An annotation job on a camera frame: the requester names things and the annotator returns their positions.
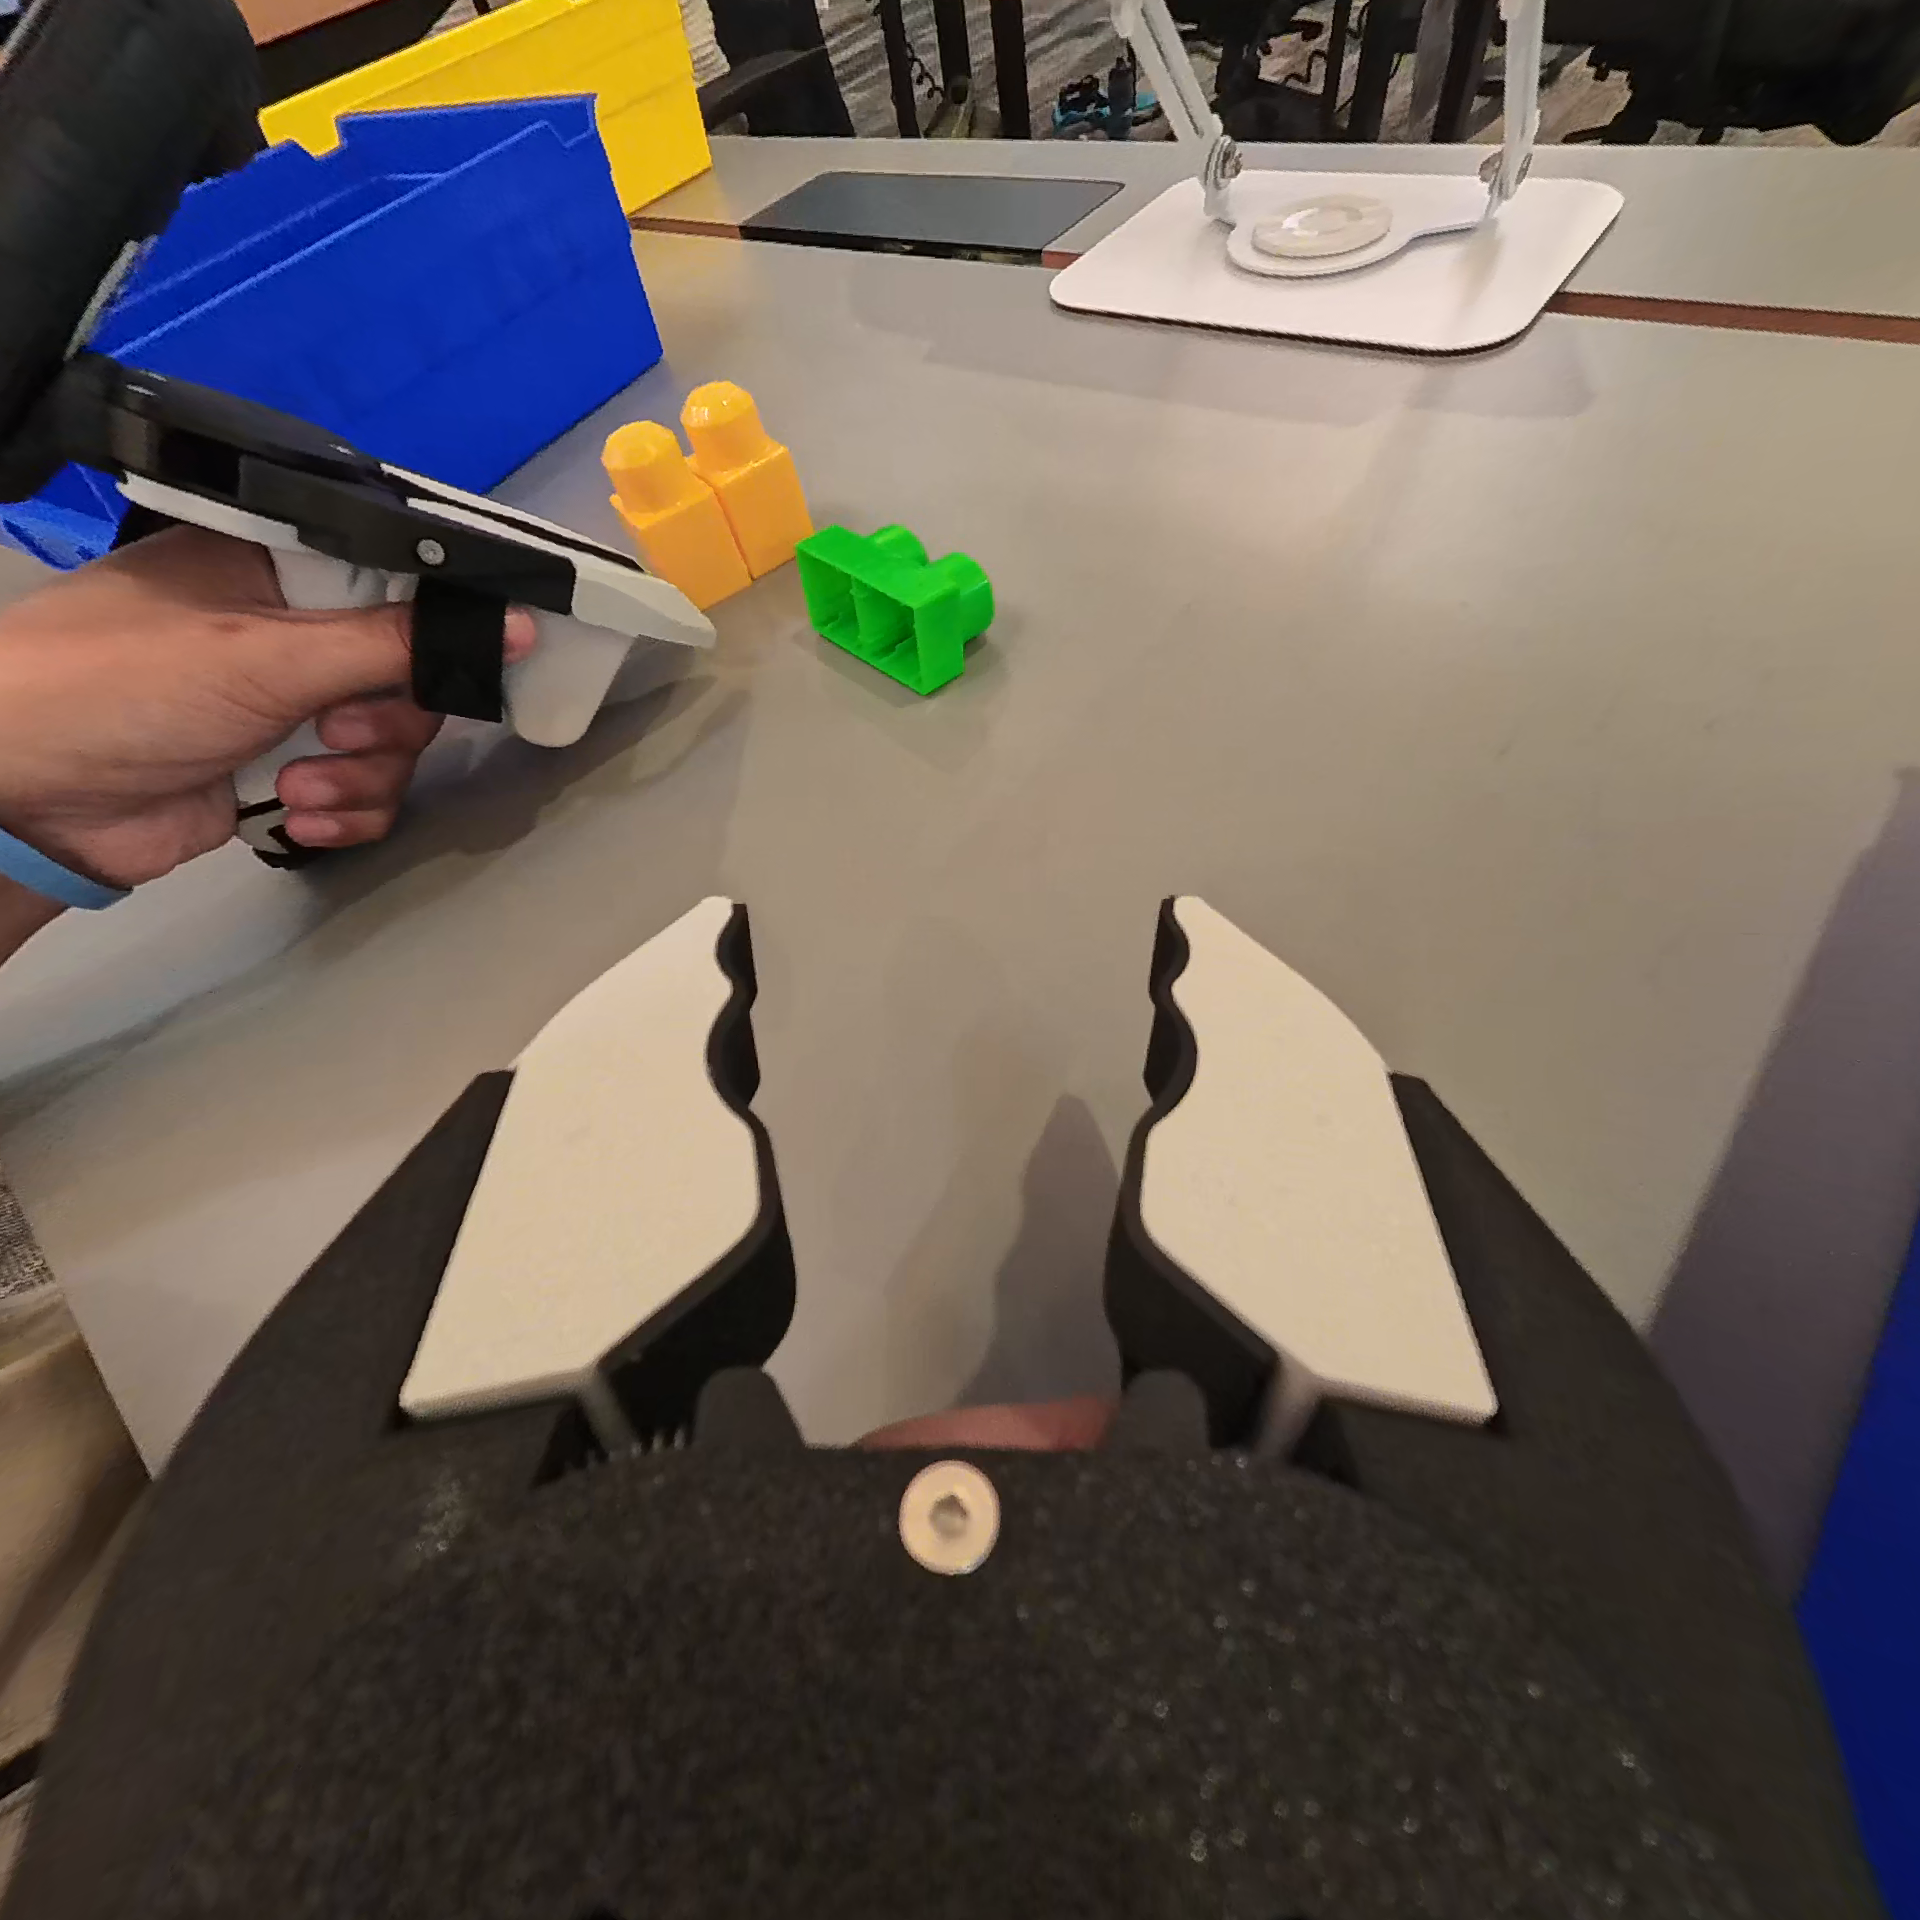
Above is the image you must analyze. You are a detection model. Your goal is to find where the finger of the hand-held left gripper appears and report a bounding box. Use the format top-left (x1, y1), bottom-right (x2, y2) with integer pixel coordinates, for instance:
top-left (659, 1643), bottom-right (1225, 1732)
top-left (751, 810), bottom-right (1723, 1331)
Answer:
top-left (390, 476), bottom-right (723, 653)

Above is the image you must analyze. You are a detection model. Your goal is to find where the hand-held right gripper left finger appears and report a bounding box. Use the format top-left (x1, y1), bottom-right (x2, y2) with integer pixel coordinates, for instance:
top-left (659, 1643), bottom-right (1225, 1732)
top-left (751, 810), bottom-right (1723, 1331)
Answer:
top-left (400, 900), bottom-right (799, 1423)

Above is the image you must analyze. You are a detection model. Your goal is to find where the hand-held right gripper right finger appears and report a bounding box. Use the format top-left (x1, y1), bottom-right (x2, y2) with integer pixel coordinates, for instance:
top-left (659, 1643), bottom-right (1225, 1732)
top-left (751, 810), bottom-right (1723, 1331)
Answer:
top-left (1103, 896), bottom-right (1500, 1431)

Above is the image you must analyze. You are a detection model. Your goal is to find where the yellow toy block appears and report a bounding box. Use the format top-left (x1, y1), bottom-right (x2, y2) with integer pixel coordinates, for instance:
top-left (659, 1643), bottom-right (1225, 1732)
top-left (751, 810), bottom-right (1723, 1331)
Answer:
top-left (680, 382), bottom-right (817, 580)
top-left (601, 421), bottom-right (755, 610)

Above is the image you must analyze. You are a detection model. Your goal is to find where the green double toy block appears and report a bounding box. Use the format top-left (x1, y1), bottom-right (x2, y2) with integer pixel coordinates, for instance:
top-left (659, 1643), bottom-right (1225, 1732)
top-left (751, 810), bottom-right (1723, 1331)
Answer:
top-left (796, 526), bottom-right (999, 698)

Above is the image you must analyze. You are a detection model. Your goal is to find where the blue plastic bin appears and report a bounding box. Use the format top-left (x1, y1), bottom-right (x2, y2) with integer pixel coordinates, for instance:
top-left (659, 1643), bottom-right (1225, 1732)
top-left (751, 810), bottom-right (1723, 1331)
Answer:
top-left (0, 96), bottom-right (665, 572)
top-left (1800, 1231), bottom-right (1920, 1896)

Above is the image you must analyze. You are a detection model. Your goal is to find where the person's left hand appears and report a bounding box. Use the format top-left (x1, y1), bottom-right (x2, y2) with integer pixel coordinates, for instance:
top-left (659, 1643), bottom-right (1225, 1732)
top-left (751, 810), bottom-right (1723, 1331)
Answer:
top-left (0, 526), bottom-right (542, 894)

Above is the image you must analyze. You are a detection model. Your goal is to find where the yellow plastic bin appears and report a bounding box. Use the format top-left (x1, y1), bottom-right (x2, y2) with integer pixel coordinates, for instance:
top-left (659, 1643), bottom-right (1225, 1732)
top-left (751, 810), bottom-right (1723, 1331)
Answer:
top-left (263, 0), bottom-right (715, 218)

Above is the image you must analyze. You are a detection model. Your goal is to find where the black inset table panel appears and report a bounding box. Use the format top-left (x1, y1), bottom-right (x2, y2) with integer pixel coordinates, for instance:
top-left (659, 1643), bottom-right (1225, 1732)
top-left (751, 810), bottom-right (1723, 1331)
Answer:
top-left (743, 172), bottom-right (1127, 261)

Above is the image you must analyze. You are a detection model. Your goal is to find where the blue wristband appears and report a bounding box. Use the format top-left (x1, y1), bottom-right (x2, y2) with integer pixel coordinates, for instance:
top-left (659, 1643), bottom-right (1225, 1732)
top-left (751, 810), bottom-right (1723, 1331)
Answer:
top-left (0, 823), bottom-right (131, 911)

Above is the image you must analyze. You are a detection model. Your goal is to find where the white document stand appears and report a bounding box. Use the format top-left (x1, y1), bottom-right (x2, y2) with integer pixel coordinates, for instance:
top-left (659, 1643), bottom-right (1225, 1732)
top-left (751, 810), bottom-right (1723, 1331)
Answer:
top-left (1046, 0), bottom-right (1624, 357)

